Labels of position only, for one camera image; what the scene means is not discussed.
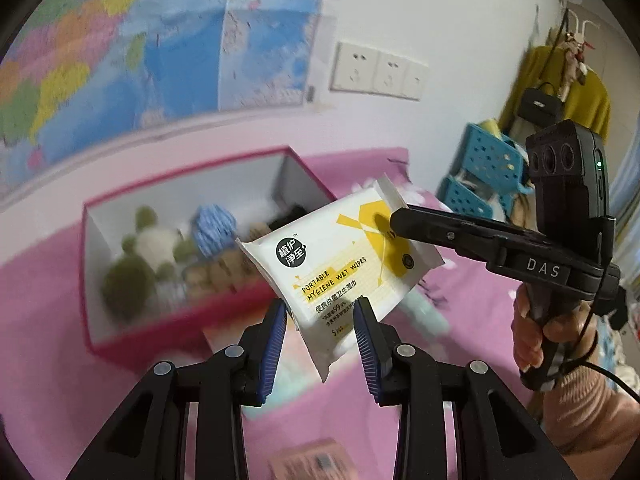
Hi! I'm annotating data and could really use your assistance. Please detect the white coat rack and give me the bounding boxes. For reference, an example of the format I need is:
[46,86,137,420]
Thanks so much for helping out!
[547,5,601,101]

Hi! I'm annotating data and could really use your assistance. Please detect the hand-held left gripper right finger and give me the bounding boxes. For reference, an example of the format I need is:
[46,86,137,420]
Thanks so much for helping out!
[351,304,578,480]

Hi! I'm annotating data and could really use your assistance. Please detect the colourful wall map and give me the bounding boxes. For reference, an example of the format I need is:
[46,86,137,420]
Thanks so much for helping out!
[0,0,331,201]

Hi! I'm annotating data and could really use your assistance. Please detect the black cable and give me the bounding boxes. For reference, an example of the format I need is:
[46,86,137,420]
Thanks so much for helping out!
[520,215,640,403]

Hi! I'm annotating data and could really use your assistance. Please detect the person's right hand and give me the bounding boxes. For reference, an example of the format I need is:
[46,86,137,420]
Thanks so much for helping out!
[512,286,601,377]

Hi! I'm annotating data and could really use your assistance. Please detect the person's right forearm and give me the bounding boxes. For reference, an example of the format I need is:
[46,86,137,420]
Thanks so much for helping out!
[520,325,640,480]

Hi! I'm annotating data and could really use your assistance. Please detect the green plush toy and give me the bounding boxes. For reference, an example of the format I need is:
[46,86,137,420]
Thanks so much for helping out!
[102,205,201,323]

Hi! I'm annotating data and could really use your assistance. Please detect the white wall outlet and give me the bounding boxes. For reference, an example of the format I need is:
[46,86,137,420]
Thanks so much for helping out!
[402,61,430,101]
[374,52,408,95]
[334,41,383,92]

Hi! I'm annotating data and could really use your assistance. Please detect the white yellow wet wipes packet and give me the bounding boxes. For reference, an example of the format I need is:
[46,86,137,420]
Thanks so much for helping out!
[235,174,446,383]

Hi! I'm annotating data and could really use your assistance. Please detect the blue white patterned packet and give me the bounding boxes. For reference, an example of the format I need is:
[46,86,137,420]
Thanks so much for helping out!
[192,203,238,256]

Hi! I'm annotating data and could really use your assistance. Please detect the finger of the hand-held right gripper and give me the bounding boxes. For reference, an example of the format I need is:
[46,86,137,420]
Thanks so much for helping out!
[389,205,532,260]

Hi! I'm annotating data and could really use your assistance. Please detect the pink printed blanket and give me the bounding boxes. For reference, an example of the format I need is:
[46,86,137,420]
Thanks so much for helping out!
[0,147,640,480]

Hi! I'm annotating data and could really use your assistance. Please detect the pink cardboard box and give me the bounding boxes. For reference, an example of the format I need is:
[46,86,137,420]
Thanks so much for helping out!
[81,146,341,361]

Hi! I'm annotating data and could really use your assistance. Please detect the pink tissue pack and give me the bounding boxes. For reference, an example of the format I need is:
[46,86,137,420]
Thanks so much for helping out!
[267,437,361,480]

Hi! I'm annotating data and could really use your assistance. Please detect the black handbag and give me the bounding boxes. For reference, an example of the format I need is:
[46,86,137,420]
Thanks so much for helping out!
[516,81,563,123]

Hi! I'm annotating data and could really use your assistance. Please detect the light blue curtain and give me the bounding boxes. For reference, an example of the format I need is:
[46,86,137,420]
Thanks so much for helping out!
[607,120,640,281]

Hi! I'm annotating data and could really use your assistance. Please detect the blue plastic basket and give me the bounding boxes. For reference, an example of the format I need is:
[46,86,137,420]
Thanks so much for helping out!
[461,122,531,196]
[437,176,493,221]

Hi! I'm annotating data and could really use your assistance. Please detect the yellow garment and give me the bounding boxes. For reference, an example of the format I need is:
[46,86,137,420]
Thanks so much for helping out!
[497,45,613,143]

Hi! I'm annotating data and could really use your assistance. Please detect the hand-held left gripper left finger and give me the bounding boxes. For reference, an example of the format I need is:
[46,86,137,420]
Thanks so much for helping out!
[65,299,289,480]

